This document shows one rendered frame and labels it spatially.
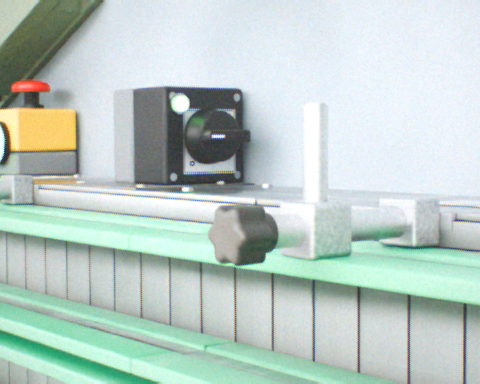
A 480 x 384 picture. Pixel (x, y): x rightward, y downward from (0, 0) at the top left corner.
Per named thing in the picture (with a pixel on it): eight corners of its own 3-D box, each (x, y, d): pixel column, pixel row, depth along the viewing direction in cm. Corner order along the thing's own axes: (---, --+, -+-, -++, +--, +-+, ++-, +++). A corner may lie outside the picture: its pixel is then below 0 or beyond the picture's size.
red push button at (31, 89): (6, 113, 109) (5, 81, 109) (40, 113, 112) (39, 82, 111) (22, 112, 106) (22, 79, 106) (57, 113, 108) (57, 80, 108)
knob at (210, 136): (228, 163, 85) (254, 164, 82) (183, 164, 82) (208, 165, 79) (228, 108, 85) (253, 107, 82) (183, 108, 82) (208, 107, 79)
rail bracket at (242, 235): (399, 242, 56) (198, 262, 48) (399, 106, 55) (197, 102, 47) (456, 248, 53) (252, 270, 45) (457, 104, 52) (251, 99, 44)
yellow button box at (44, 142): (50, 173, 114) (-12, 175, 110) (49, 106, 114) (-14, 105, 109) (81, 175, 109) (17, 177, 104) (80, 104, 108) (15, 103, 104)
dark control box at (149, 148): (193, 180, 93) (112, 183, 87) (192, 91, 92) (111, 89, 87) (250, 183, 86) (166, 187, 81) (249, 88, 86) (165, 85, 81)
